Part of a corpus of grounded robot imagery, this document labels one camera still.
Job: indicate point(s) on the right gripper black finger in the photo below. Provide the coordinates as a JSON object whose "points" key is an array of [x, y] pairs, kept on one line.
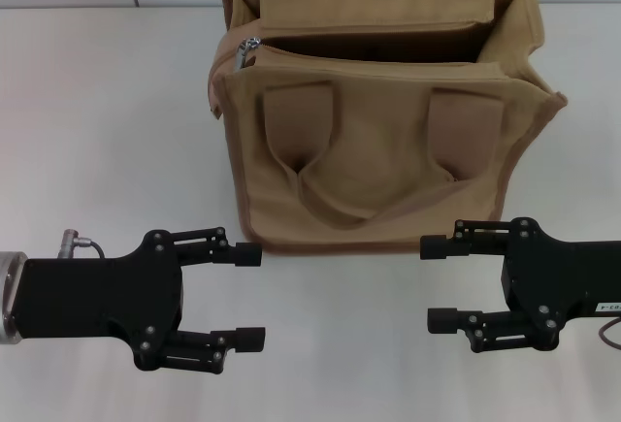
{"points": [[444, 320], [436, 247]]}

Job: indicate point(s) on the white and silver left robot arm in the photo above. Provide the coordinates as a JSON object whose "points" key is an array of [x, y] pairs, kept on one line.
{"points": [[9, 296]]}

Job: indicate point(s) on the silver metal zipper pull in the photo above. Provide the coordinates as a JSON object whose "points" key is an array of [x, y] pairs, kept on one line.
{"points": [[252, 45]]}

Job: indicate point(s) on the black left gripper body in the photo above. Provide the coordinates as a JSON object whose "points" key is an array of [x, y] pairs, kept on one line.
{"points": [[97, 296]]}

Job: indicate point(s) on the khaki canvas food bag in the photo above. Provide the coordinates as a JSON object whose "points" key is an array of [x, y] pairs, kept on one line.
{"points": [[378, 150]]}

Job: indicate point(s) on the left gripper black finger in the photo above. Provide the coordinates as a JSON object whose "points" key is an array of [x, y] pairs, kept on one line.
{"points": [[250, 338], [247, 254]]}

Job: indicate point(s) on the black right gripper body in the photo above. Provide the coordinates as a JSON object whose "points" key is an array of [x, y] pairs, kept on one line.
{"points": [[558, 281]]}

